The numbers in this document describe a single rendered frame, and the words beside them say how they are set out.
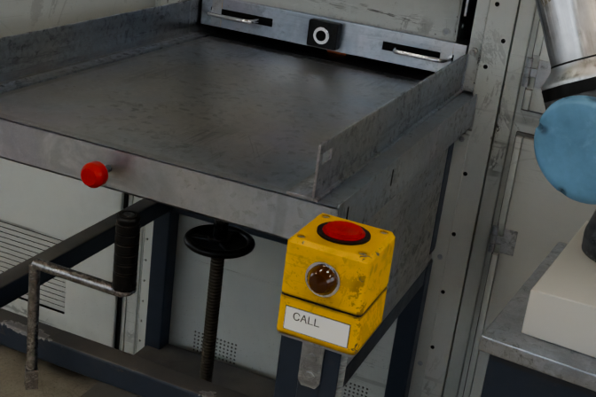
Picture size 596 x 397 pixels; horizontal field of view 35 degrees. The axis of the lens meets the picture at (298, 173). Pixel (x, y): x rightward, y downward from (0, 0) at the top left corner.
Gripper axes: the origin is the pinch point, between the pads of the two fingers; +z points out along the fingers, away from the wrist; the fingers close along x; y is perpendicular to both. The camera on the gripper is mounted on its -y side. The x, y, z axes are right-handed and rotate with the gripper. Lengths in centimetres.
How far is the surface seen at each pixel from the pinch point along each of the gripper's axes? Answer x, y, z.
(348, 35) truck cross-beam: -3.4, 4.4, 18.2
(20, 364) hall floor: -86, -61, 57
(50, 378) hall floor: -87, -52, 56
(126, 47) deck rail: -20.7, -27.7, -1.2
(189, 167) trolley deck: -43, 11, -40
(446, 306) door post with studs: -45, 33, 39
